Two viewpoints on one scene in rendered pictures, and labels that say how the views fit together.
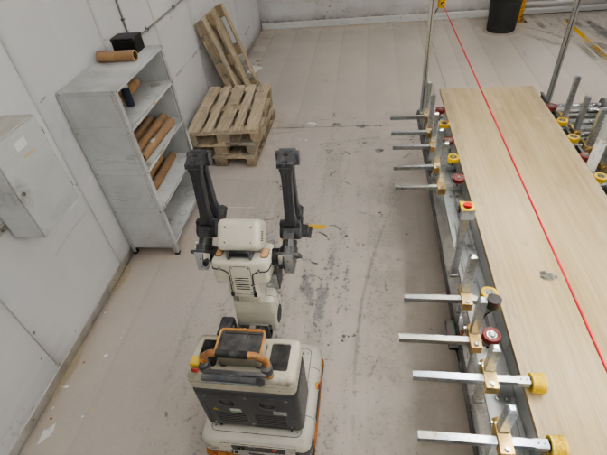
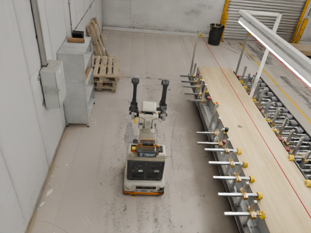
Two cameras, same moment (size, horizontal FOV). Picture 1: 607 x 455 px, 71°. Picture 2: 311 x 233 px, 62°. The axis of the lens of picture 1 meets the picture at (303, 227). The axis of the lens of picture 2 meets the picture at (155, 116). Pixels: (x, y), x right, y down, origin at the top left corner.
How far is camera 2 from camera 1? 1.94 m
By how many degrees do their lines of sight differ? 15
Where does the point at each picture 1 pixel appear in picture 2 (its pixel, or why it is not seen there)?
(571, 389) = (247, 153)
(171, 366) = (97, 167)
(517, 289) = (231, 130)
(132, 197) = (75, 99)
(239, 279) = (147, 121)
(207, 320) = (108, 151)
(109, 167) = (69, 85)
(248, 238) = (152, 107)
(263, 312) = (150, 137)
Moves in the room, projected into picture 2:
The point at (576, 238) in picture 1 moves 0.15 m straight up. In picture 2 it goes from (247, 117) to (250, 109)
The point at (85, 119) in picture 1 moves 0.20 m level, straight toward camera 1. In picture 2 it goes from (66, 64) to (71, 69)
